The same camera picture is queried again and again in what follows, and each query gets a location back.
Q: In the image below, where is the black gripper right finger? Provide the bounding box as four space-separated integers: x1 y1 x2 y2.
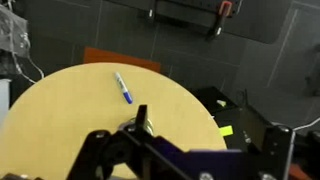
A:
261 125 296 180

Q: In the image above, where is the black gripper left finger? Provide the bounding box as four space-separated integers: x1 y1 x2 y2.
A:
65 104 188 180

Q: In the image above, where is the white cup with green band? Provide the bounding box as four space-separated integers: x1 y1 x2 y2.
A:
117 114 156 136

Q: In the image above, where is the black box with yellow label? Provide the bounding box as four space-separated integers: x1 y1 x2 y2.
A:
191 85 273 154

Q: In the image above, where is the marker pen with blue cap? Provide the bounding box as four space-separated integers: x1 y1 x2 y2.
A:
114 71 134 105

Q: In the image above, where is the orange stool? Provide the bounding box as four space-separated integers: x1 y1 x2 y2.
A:
82 46 162 73

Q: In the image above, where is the clear plastic bag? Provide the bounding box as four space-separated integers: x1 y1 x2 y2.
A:
0 2 32 58

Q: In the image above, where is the thin white cable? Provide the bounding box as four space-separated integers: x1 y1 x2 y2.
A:
12 52 46 85

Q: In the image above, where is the black clamp with orange handle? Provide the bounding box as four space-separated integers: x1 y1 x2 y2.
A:
205 0 234 42

